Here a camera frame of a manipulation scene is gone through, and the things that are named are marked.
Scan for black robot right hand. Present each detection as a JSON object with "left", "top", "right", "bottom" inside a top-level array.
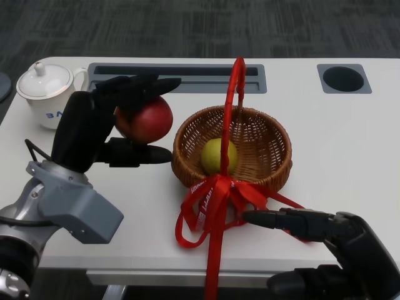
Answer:
[{"left": 242, "top": 207, "right": 400, "bottom": 300}]

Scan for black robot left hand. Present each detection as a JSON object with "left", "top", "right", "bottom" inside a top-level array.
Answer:
[{"left": 51, "top": 74, "right": 182, "bottom": 173}]

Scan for red apple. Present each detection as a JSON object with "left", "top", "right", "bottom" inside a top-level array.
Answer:
[{"left": 114, "top": 96, "right": 174, "bottom": 145}]

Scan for brown wicker basket red handle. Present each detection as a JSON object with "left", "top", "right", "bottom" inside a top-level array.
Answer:
[{"left": 171, "top": 56, "right": 294, "bottom": 192}]

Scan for red printed ribbon bow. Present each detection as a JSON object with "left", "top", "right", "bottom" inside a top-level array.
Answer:
[{"left": 174, "top": 174, "right": 313, "bottom": 300}]

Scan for white ceramic mug blue letters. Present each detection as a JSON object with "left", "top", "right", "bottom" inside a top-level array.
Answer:
[{"left": 21, "top": 67, "right": 89, "bottom": 130}]

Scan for white mug lid with knob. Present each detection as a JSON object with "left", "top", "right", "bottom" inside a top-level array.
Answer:
[{"left": 16, "top": 62, "right": 74, "bottom": 100}]

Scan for grey round disc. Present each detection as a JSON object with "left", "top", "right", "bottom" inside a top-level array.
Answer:
[{"left": 0, "top": 71, "right": 11, "bottom": 103}]

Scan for green pear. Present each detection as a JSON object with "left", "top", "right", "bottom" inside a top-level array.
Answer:
[{"left": 201, "top": 137, "right": 238, "bottom": 175}]

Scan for silver table leg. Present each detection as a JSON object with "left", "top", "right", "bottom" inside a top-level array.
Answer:
[{"left": 102, "top": 284, "right": 128, "bottom": 300}]

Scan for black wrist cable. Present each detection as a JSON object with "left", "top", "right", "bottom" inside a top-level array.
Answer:
[{"left": 24, "top": 139, "right": 53, "bottom": 164}]

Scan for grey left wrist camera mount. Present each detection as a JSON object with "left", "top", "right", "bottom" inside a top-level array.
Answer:
[{"left": 26, "top": 159, "right": 125, "bottom": 245}]

